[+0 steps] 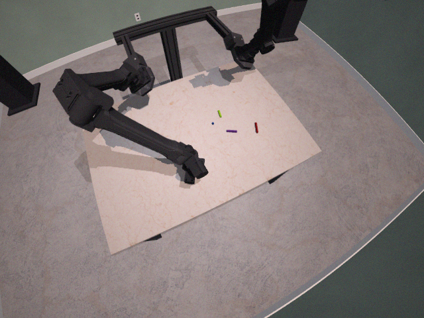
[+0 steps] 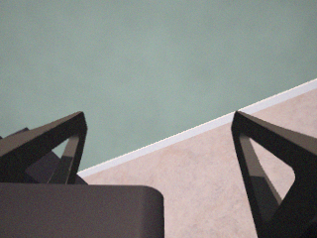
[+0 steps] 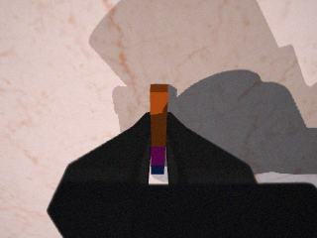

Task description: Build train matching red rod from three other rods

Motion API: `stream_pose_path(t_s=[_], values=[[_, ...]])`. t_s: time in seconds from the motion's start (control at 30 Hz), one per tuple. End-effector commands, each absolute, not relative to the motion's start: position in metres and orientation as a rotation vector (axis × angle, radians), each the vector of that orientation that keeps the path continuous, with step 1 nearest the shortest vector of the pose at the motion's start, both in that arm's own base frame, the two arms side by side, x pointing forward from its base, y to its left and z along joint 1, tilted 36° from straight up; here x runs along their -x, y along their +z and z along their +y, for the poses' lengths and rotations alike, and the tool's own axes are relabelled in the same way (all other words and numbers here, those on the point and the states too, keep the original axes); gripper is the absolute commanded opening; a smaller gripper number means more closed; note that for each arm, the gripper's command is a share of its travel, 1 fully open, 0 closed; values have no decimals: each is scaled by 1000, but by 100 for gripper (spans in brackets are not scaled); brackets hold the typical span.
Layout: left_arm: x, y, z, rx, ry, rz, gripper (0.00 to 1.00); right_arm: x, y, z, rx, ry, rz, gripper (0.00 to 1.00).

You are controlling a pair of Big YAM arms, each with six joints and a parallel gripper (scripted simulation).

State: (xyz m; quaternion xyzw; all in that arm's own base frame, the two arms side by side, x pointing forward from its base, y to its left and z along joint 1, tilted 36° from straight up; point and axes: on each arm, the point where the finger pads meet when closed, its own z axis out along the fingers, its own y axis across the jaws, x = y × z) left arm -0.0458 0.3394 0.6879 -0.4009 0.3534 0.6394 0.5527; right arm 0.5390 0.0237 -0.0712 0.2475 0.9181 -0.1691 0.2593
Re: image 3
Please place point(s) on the magenta rectangular block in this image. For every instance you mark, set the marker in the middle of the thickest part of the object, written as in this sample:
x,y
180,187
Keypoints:
x,y
158,156

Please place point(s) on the orange rod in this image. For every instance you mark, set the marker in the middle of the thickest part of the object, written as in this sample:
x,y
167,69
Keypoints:
x,y
158,105

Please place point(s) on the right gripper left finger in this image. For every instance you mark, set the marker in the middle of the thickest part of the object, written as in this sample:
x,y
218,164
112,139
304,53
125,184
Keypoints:
x,y
118,159

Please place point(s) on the small blue block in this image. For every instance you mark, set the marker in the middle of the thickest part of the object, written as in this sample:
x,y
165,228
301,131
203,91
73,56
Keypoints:
x,y
157,170

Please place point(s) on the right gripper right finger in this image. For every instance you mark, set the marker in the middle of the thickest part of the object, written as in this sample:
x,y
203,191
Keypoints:
x,y
199,160

